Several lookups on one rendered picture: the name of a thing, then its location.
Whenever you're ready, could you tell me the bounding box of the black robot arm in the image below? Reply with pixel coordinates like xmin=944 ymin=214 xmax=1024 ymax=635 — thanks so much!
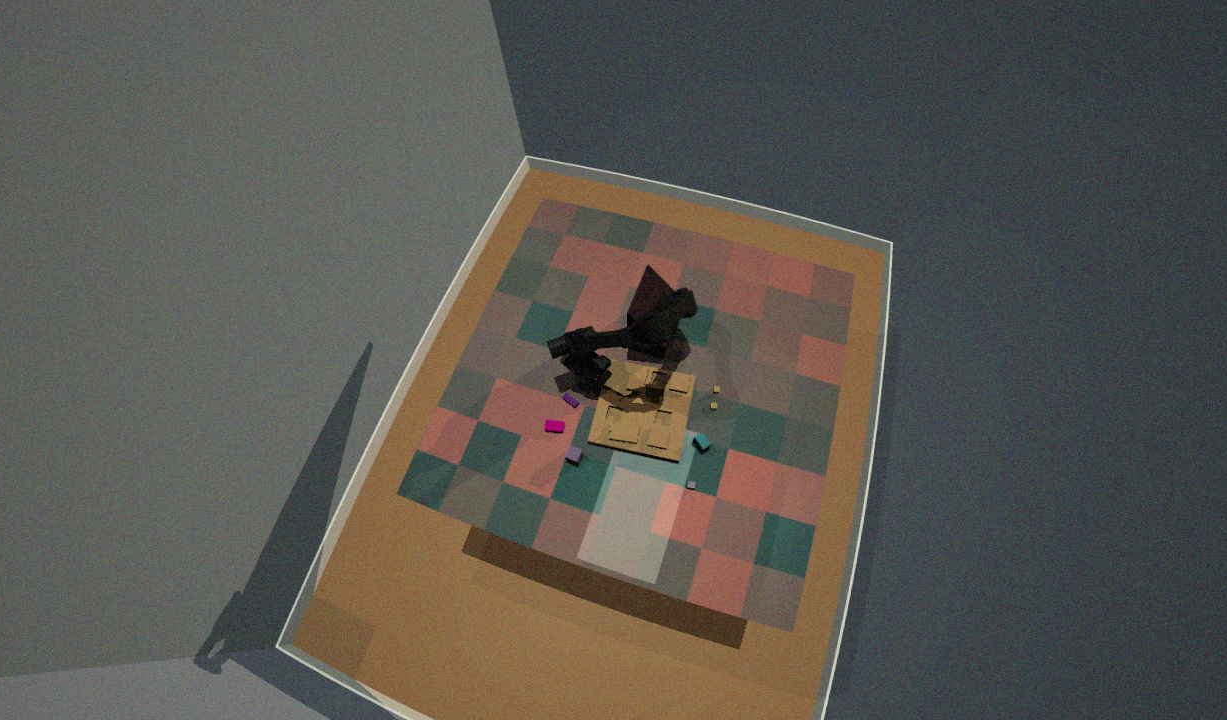
xmin=547 ymin=288 xmax=698 ymax=375

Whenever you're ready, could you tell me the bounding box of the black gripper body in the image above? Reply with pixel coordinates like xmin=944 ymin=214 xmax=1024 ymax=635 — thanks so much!
xmin=587 ymin=351 xmax=611 ymax=377

